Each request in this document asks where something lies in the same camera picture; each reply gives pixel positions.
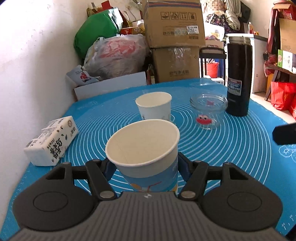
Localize blue illustrated paper cup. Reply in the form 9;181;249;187
105;119;180;192

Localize white paper cup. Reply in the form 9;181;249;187
135;92;172;121

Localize blue silicone baking mat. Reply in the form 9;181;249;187
1;79;295;240

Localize red shopping bag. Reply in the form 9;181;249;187
271;82;295;110

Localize white tissue pack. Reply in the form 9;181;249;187
23;116;79;167

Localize small glass jar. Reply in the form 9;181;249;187
190;93;228;130

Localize tall black thermos bottle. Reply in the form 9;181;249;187
226;36;253;117

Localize red plastic bucket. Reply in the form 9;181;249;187
206;62;219;78

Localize small white printed bag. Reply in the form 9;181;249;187
66;65;100;86

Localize white flat box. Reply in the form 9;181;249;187
74;72;147;100

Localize black metal stool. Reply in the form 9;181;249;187
199;47;227;79

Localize lower cardboard box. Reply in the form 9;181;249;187
152;47;200;83

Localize cardboard box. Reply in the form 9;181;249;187
152;47;200;83
142;0;205;48

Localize clear plastic bag red contents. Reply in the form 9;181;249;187
83;34;149;80

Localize green bag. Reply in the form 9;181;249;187
74;8;123;60

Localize upper cardboard box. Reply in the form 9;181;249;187
142;0;205;48

